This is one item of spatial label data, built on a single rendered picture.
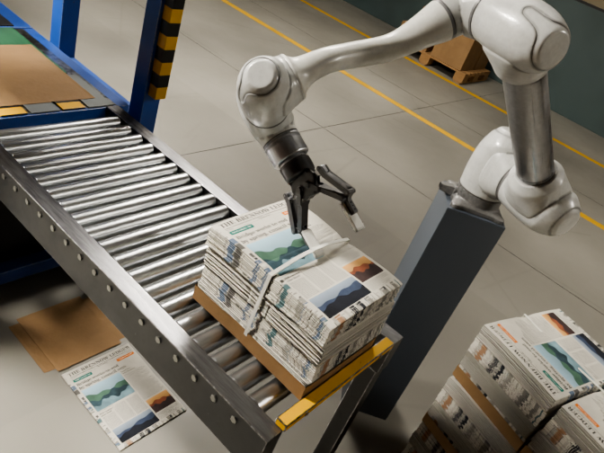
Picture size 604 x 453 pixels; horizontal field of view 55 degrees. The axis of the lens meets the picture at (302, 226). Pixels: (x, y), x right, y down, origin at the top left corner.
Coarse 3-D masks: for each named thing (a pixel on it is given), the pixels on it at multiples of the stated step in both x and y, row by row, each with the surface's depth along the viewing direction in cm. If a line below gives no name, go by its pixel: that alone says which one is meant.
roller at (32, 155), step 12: (72, 144) 182; (84, 144) 184; (96, 144) 187; (108, 144) 190; (120, 144) 193; (132, 144) 197; (24, 156) 169; (36, 156) 172; (48, 156) 174; (60, 156) 178
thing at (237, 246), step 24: (240, 216) 137; (264, 216) 140; (288, 216) 142; (312, 216) 146; (216, 240) 130; (240, 240) 128; (264, 240) 131; (288, 240) 134; (216, 264) 133; (240, 264) 127; (216, 288) 136; (240, 288) 130; (240, 312) 133
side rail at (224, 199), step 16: (112, 112) 208; (144, 128) 205; (160, 144) 199; (176, 160) 194; (192, 176) 189; (208, 192) 185; (224, 192) 187; (240, 208) 182; (384, 336) 154; (400, 336) 156; (384, 368) 161
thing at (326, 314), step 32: (352, 256) 138; (288, 288) 120; (320, 288) 124; (352, 288) 127; (384, 288) 131; (288, 320) 122; (320, 320) 116; (352, 320) 122; (384, 320) 140; (288, 352) 125; (320, 352) 118; (352, 352) 135
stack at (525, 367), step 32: (512, 320) 174; (544, 320) 180; (480, 352) 170; (512, 352) 161; (544, 352) 166; (576, 352) 171; (448, 384) 181; (480, 384) 171; (512, 384) 162; (544, 384) 154; (576, 384) 158; (448, 416) 182; (480, 416) 171; (512, 416) 162; (544, 416) 154; (576, 416) 148; (416, 448) 196; (480, 448) 172; (512, 448) 164; (544, 448) 155; (576, 448) 148
